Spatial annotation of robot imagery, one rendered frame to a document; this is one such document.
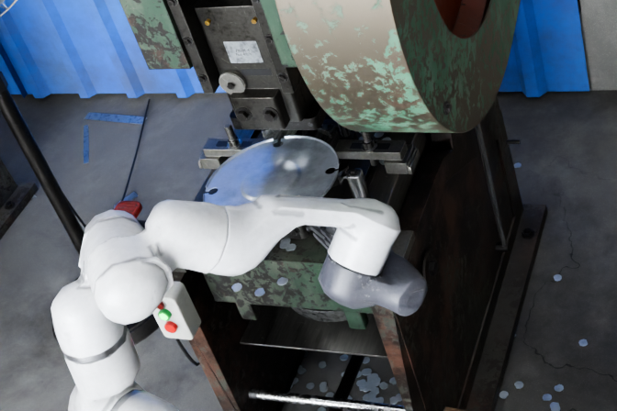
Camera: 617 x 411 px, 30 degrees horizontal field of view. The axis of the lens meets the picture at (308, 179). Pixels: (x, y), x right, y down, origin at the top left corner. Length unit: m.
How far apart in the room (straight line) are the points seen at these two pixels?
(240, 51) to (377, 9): 0.63
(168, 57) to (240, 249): 0.59
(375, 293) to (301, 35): 0.47
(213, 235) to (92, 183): 2.21
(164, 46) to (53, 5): 1.94
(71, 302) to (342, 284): 0.44
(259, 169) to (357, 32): 0.75
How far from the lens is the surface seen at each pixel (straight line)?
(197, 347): 2.64
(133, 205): 2.49
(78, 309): 1.82
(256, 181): 2.36
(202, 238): 1.77
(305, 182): 2.31
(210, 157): 2.58
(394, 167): 2.40
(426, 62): 1.80
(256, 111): 2.29
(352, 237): 1.90
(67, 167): 4.09
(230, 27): 2.22
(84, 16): 4.14
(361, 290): 1.92
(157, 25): 2.23
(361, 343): 2.64
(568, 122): 3.57
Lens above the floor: 2.23
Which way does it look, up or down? 38 degrees down
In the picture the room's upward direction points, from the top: 19 degrees counter-clockwise
